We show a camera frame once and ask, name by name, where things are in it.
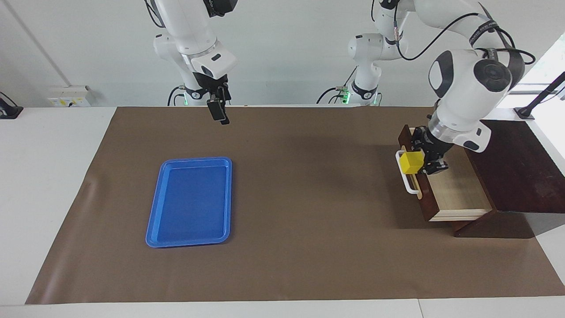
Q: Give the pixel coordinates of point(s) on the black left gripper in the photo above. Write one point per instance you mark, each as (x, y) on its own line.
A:
(437, 143)

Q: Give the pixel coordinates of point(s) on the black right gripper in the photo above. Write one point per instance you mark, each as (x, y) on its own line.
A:
(209, 86)

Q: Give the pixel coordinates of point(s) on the yellow cube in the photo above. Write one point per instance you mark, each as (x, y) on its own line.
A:
(410, 164)

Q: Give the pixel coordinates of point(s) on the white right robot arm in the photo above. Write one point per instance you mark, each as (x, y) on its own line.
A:
(190, 31)

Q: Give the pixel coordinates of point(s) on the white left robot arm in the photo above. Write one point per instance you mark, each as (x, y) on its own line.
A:
(463, 84)

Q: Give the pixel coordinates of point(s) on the dark wooden cabinet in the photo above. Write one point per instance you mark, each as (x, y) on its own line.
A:
(521, 176)

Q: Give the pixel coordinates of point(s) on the blue plastic tray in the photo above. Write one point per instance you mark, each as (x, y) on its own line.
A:
(190, 207)

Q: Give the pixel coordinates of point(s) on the black stand with long pole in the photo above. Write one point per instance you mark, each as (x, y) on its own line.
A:
(525, 112)

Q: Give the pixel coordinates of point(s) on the brown table mat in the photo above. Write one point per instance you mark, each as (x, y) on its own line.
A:
(309, 247)

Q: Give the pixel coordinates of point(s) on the black stand with short base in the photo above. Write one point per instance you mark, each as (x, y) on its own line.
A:
(9, 110)

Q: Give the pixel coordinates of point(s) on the white wall outlet box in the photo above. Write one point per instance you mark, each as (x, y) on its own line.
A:
(70, 96)

